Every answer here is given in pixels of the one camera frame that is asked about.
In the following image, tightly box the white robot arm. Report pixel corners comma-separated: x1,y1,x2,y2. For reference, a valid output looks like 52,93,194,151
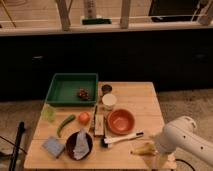
153,116,213,167

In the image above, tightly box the wooden block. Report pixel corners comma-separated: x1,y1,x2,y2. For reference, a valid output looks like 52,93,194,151
94,115,104,136

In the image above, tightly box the orange terracotta bowl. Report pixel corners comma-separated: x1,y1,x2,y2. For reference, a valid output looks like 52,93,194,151
107,109,135,135

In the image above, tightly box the black pole stand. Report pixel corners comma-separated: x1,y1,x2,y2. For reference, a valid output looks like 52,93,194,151
9,122,25,171

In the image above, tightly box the black floor cable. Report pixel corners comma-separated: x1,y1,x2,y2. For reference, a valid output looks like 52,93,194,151
175,158,197,171

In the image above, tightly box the brown pine cone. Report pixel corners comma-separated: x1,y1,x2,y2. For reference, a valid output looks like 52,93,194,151
77,89,90,101

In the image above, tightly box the yellow banana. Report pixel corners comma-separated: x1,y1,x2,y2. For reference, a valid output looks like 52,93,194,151
131,143,156,155

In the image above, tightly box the white paper cup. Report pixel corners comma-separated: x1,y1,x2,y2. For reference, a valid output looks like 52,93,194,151
102,94,117,110

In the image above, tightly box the green base white post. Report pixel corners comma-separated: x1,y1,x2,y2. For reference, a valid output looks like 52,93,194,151
82,0,111,25

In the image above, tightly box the wooden table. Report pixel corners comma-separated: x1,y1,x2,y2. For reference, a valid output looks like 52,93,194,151
23,81,178,171

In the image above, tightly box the crumpled white cloth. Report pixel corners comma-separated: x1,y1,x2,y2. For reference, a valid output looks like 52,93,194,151
73,129,89,160

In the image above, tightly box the small dark round tin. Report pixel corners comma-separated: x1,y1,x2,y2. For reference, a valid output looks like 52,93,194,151
101,84,112,95

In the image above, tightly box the dark brown plate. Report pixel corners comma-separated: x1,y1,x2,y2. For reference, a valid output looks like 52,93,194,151
65,132,93,159

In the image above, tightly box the green pepper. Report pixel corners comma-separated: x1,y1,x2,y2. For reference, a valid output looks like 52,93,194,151
57,115,76,137

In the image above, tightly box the dark knife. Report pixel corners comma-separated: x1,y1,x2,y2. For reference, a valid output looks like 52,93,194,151
90,105,98,131

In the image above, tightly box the green plastic tray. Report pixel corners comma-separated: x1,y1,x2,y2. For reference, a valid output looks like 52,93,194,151
45,73,98,107

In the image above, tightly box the blue sponge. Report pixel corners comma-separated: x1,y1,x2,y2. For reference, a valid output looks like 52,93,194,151
42,137,65,158

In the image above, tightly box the orange tomato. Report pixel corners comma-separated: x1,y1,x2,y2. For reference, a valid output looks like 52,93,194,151
78,112,91,125

